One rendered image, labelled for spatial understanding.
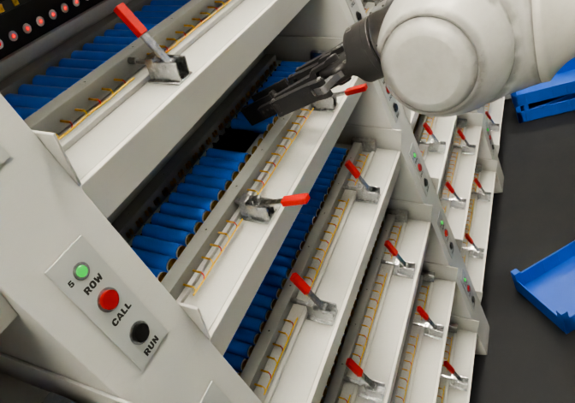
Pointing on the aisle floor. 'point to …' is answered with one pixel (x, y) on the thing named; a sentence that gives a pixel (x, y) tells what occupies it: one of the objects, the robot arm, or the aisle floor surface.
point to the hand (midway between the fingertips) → (268, 102)
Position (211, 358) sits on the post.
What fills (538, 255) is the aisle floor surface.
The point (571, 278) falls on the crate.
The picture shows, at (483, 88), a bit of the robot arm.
